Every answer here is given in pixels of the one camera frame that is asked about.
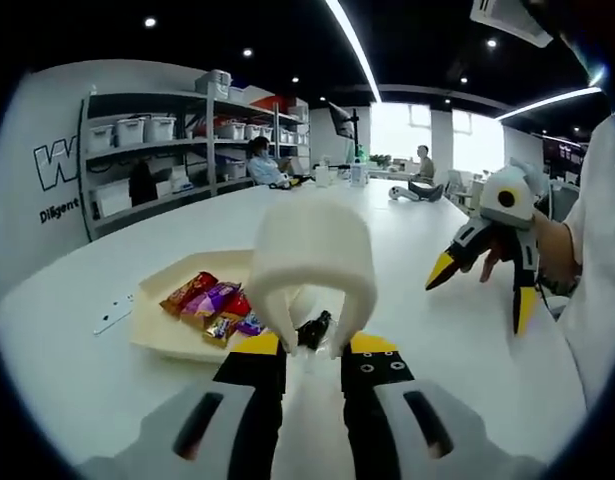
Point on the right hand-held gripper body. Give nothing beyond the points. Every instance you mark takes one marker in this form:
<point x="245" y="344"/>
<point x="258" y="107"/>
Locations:
<point x="507" y="197"/>

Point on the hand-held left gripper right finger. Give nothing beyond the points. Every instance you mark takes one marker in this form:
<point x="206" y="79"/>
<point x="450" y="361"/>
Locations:
<point x="372" y="415"/>

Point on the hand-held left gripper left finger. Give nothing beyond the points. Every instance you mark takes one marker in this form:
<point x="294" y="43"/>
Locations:
<point x="247" y="410"/>

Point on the gold food candy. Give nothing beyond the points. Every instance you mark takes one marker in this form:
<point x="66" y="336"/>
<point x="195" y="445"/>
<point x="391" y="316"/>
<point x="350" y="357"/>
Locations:
<point x="222" y="331"/>

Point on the small purple food candy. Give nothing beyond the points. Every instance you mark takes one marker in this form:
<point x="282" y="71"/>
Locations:
<point x="249" y="325"/>

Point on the black food candy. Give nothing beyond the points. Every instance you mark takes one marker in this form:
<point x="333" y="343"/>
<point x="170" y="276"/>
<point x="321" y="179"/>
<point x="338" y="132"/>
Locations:
<point x="314" y="330"/>

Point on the red food candy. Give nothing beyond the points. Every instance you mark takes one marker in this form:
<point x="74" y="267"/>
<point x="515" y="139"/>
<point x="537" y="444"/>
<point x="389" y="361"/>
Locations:
<point x="238" y="306"/>

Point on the large purple food packet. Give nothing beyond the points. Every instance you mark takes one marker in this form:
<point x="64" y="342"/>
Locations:
<point x="209" y="305"/>

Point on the cream food container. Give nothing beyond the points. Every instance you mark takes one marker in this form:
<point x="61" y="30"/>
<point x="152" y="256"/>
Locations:
<point x="157" y="330"/>

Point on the orange brown food bar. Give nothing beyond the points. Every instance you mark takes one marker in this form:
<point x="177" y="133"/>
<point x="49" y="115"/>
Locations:
<point x="187" y="295"/>

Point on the white food tongs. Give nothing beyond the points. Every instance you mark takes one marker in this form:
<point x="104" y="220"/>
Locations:
<point x="312" y="240"/>

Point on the dark grey pouch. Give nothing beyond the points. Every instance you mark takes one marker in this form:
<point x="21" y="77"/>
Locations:
<point x="429" y="192"/>

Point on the white round device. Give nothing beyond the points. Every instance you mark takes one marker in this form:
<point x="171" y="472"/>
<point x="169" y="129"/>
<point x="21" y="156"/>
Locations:
<point x="402" y="194"/>

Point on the person in white shirt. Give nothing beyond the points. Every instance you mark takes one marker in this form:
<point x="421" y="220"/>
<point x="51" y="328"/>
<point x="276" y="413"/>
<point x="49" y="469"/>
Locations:
<point x="602" y="250"/>

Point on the ceiling light strip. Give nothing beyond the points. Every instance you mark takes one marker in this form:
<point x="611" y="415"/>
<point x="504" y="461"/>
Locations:
<point x="354" y="45"/>
<point x="552" y="101"/>

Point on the white pump bottle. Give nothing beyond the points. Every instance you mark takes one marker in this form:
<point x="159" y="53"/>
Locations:
<point x="358" y="175"/>

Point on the white cup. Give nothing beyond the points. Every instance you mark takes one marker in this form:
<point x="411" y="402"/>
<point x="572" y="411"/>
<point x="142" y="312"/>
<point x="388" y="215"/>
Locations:
<point x="324" y="177"/>

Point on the white table socket plate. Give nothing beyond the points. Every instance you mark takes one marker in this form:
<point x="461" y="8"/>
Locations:
<point x="114" y="314"/>

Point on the ceiling air vent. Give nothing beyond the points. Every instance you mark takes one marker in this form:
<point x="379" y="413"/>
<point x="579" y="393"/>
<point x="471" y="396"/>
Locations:
<point x="512" y="20"/>

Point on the black bag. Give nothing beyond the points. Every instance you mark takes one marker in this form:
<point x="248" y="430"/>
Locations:
<point x="142" y="182"/>

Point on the grey metal shelf rack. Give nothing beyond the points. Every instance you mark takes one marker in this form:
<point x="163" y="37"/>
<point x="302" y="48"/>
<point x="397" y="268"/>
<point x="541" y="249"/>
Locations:
<point x="207" y="145"/>

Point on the group of white storage boxes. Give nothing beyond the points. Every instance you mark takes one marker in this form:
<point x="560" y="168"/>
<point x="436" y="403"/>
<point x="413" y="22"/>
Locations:
<point x="137" y="131"/>

